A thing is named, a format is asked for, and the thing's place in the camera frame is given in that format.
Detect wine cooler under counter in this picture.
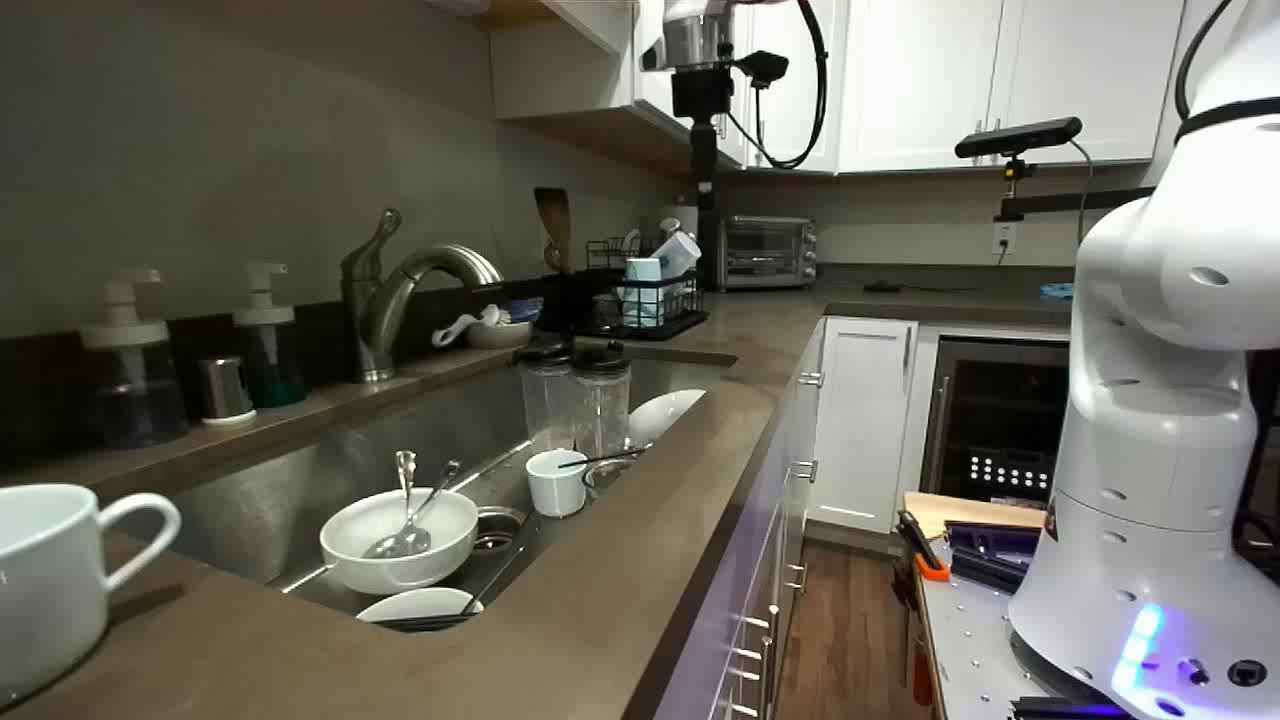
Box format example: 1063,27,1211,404
919,337,1067,505

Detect white saucer sink front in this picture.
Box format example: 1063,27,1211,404
360,588,479,623

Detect black stereo camera on stand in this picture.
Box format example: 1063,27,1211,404
956,115,1085,225

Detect small bowl with sponge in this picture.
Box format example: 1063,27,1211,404
432,305,533,348

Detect white upper cabinets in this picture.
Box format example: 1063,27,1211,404
483,0,1192,174

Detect white lower cabinet door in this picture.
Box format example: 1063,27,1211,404
808,317,918,532

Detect white plate in sink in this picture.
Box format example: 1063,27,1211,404
629,386,699,448

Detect small metal cup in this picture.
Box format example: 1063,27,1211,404
200,355,258,423

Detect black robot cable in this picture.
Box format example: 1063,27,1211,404
718,0,834,174

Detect white bowl in sink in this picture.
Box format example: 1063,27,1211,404
317,484,483,598

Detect metal spoon in bowl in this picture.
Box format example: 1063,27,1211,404
365,448,459,559

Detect brushed steel faucet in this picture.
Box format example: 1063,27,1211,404
339,209,499,382

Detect silver toaster oven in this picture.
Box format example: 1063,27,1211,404
719,214,816,287

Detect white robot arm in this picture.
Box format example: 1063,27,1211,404
1008,0,1280,720

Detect grey lower cabinet front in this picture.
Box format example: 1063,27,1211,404
625,324,824,720

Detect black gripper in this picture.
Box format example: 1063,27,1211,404
671,67,731,119

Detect white mug on counter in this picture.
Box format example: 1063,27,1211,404
0,484,180,702

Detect clear jar black lid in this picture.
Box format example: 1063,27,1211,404
574,342,633,454
518,342,574,448

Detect small white cup in sink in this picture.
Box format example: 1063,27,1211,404
523,448,588,515

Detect white container in rack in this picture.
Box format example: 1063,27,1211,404
625,257,665,328

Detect black dish drying rack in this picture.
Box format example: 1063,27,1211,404
592,231,706,341

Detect green soap dispenser bottle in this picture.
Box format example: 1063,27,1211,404
232,260,304,407

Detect stainless steel sink basin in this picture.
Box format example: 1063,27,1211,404
167,348,712,633

